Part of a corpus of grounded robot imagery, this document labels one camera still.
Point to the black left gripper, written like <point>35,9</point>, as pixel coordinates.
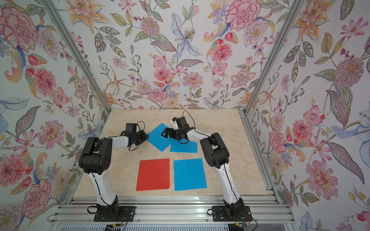
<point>144,136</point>

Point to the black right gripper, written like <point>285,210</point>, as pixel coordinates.
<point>171,130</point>

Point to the blue paper sheet one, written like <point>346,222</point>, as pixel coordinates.
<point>156,139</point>

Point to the blue paper sheet two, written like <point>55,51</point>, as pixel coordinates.
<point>183,147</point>

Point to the red paper sheet one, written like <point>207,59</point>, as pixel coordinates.
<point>153,175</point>

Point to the blue paper sheet three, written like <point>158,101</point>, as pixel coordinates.
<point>189,175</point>

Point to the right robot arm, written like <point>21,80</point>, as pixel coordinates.
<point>217,156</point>

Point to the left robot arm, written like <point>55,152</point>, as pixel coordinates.
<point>96,158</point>

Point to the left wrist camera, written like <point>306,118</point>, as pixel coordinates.
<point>131,128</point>

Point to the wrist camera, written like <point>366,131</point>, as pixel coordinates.
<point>131,128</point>
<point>180,123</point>

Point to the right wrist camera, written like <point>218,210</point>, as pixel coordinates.
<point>180,123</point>

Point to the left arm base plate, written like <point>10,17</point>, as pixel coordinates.
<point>114,214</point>

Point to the front aluminium rail frame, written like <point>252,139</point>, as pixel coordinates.
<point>174,213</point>

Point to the right table edge rail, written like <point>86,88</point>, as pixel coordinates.
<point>261,163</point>

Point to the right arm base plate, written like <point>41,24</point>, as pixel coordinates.
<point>225,214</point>

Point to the left aluminium corner post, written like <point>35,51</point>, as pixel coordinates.
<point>67,37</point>

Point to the aluminium corner post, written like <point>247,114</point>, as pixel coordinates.
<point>288,23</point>
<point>67,37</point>

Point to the right aluminium corner post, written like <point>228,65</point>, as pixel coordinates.
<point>288,23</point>

